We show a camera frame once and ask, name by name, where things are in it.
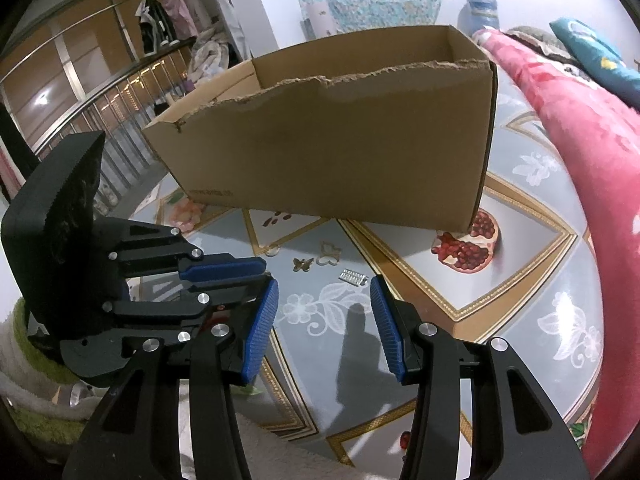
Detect gold outline butterfly pendant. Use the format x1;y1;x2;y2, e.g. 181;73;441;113
316;242;342;266

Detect brown cardboard box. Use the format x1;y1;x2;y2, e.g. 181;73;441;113
144;25;498;232

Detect silver rectangular hair clip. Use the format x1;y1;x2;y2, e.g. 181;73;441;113
338;269;368;287

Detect blue water jug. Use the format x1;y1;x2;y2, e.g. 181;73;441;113
466;0;500;35

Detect grey brown pillow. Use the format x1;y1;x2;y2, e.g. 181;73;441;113
504;26;580;66

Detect pile of clothes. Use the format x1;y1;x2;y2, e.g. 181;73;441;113
186;28;232;87

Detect teal floral pillow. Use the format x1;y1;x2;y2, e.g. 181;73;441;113
549;18;640;110

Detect metal stair railing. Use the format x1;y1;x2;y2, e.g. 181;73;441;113
32;38;195;214

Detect wooden wardrobe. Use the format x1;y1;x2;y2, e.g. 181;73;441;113
0;0;166;146

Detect pink floral blanket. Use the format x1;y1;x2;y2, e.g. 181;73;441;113
474;29;639;477

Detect hanging clothes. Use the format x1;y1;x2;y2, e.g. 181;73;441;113
134;0;213;56

